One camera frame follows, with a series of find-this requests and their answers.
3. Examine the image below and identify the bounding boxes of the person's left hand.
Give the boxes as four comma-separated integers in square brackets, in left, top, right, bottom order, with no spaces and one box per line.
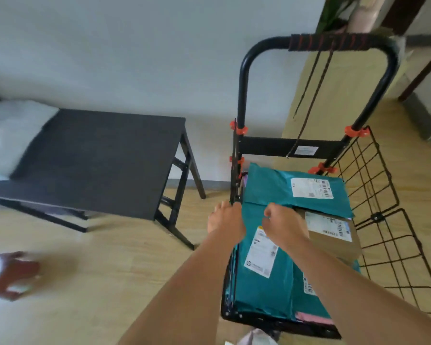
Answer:
[207,201,247,245]

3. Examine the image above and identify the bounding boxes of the person's right hand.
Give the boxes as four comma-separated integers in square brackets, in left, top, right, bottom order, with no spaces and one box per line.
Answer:
[262,203,309,254]

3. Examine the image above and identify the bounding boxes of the cardboard box blue-tag label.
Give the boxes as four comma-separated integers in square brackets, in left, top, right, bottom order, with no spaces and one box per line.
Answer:
[297,208,363,264]

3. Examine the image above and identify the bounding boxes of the pink mailer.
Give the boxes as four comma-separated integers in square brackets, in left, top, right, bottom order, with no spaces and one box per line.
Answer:
[294,311,335,327]

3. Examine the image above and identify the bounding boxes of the bungee cord with hook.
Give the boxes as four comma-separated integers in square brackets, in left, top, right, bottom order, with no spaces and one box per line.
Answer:
[286,39,337,159]

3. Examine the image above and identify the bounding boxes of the black wire mesh cart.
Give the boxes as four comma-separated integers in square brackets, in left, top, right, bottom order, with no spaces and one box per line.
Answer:
[221,33,431,340]

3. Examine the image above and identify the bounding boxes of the white mailer bag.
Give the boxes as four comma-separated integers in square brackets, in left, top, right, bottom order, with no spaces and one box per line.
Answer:
[0,100,60,180]

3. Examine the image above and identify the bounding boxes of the person's right forearm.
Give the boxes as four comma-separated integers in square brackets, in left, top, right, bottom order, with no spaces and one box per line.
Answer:
[287,237,431,345]

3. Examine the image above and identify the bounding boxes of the person's left forearm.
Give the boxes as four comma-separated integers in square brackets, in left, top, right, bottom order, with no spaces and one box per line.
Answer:
[118,233,245,345]

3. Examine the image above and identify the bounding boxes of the person's beige trousers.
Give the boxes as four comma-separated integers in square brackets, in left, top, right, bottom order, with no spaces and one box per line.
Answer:
[224,328,279,345]

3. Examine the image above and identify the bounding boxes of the black low metal table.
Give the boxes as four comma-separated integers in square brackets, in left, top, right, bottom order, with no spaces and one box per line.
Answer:
[0,108,206,250]

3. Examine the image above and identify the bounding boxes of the beige cabinet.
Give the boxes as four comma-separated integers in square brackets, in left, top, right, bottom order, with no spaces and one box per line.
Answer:
[282,28,407,169]

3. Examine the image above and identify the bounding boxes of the green potted plant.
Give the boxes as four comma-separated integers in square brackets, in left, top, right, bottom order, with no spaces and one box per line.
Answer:
[315,0,352,35]

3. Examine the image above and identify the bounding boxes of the red-brown plastic stool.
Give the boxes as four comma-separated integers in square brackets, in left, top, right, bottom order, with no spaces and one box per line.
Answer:
[0,251,42,302]

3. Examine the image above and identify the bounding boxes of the dark brown door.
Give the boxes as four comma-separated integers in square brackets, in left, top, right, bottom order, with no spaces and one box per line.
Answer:
[380,0,429,35]

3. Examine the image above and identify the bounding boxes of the dark brown door frame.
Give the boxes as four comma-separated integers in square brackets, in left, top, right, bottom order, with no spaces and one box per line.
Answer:
[397,45,431,102]

